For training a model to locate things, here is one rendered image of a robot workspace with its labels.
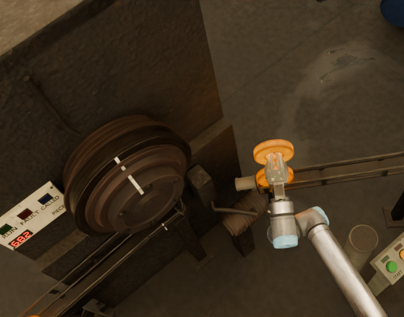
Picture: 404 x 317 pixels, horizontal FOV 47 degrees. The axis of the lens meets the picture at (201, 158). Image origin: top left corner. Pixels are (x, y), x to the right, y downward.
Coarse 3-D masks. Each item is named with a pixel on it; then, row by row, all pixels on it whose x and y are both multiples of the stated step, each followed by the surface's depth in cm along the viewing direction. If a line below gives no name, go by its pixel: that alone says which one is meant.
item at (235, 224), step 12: (252, 192) 216; (240, 204) 214; (252, 204) 212; (264, 204) 213; (228, 216) 212; (240, 216) 210; (252, 216) 212; (228, 228) 211; (240, 228) 211; (240, 240) 227; (252, 240) 240; (240, 252) 255
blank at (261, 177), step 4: (264, 168) 193; (276, 168) 191; (288, 168) 193; (260, 172) 194; (264, 172) 192; (288, 172) 192; (292, 172) 194; (256, 176) 198; (260, 176) 194; (264, 176) 193; (288, 176) 195; (292, 176) 195; (260, 180) 197; (264, 180) 197; (288, 180) 198; (260, 184) 201; (264, 184) 201
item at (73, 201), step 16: (144, 128) 148; (160, 128) 152; (112, 144) 142; (128, 144) 142; (144, 144) 144; (176, 144) 156; (96, 160) 141; (112, 160) 139; (80, 176) 143; (96, 176) 139; (80, 192) 141; (80, 208) 146; (80, 224) 152
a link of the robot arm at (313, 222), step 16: (320, 208) 181; (304, 224) 178; (320, 224) 176; (320, 240) 172; (336, 240) 172; (320, 256) 171; (336, 256) 165; (336, 272) 163; (352, 272) 160; (352, 288) 156; (368, 288) 157; (352, 304) 155; (368, 304) 151
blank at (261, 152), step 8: (264, 144) 175; (272, 144) 174; (280, 144) 174; (288, 144) 176; (256, 152) 177; (264, 152) 177; (280, 152) 178; (288, 152) 178; (256, 160) 182; (264, 160) 183
